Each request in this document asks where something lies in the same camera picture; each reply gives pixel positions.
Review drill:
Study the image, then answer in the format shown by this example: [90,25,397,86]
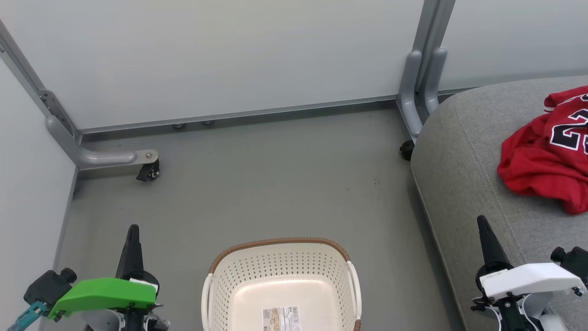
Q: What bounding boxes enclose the short grey partition base rail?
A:
[436,86,479,97]

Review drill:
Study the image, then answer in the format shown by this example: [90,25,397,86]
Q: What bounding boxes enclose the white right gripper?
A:
[470,215,588,331]

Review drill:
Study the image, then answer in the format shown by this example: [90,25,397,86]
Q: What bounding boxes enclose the teal left cable connector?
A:
[7,301,49,331]

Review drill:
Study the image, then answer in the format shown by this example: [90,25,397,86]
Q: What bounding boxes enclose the grey double partition post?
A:
[397,0,456,139]

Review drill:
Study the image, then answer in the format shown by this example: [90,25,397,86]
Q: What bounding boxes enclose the black caster wheel with bracket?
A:
[136,159,161,182]

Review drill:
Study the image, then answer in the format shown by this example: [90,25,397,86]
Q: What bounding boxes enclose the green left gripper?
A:
[48,224,171,331]

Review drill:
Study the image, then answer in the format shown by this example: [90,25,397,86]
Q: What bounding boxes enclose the long grey partition base rail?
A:
[76,94,400,137]

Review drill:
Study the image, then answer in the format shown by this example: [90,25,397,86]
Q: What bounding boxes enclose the printed basket label sticker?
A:
[262,306,302,331]

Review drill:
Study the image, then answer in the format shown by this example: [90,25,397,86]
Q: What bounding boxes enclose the grey fabric sofa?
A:
[410,76,588,331]

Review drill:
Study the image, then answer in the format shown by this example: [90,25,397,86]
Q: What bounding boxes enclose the grey partition leg with foot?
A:
[0,21,159,171]

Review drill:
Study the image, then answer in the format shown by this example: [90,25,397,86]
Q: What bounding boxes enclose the red basketball jersey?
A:
[497,86,588,216]

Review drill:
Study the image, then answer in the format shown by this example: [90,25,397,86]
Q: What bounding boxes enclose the cream perforated laundry basket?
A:
[201,237,363,331]

